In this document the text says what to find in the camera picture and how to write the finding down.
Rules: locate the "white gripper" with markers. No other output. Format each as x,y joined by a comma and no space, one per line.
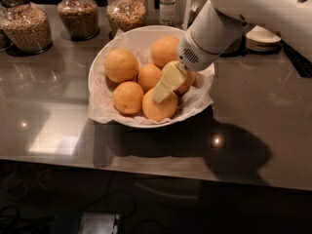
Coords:
194,56

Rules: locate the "yellowish orange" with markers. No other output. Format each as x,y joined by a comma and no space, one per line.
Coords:
188,82

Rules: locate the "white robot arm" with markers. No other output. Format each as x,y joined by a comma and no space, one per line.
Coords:
222,22

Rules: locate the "small middle orange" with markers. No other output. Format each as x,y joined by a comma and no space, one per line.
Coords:
148,76

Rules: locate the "orange top right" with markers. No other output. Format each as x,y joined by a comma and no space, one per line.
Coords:
163,50

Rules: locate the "orange bottom front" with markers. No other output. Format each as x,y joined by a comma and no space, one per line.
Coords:
159,111

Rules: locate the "orange bottom left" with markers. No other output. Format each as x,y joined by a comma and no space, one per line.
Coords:
127,97

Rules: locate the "orange top left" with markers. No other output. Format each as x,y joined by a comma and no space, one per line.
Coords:
120,65

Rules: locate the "tall stack paper bowls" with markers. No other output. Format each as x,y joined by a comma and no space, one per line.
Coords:
234,47

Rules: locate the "clear glass bottle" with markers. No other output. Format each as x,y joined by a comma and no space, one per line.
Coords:
167,9

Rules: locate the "glass jar colourful cereal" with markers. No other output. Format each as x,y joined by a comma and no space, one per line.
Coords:
125,15

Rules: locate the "middle glass cereal jar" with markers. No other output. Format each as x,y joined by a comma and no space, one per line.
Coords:
80,18

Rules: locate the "black rubber mat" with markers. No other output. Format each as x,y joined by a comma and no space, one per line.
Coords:
302,65

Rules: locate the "large glass cereal jar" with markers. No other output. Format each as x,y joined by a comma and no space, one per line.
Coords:
27,26

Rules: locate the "grey box under table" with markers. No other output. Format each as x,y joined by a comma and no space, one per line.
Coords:
69,222

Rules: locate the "glass jar at edge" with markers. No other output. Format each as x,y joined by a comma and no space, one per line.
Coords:
5,42

